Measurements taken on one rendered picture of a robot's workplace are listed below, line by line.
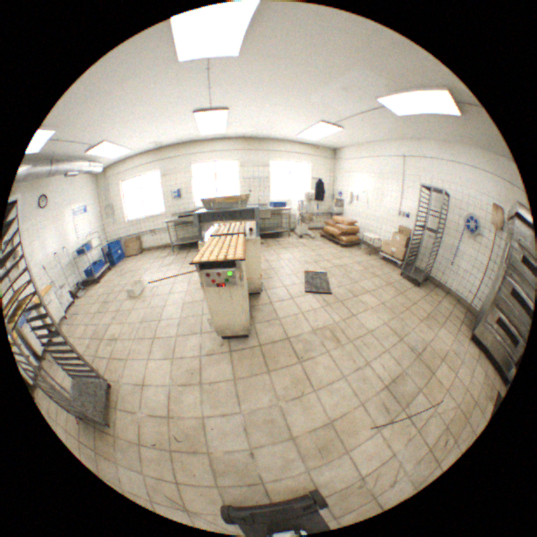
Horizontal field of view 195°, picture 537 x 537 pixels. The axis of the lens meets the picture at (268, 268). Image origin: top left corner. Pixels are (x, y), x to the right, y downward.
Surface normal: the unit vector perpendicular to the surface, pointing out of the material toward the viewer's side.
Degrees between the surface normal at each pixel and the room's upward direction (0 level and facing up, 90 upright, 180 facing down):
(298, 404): 0
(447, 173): 90
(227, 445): 0
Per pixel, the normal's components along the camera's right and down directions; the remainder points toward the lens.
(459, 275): -0.96, 0.14
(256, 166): 0.28, 0.45
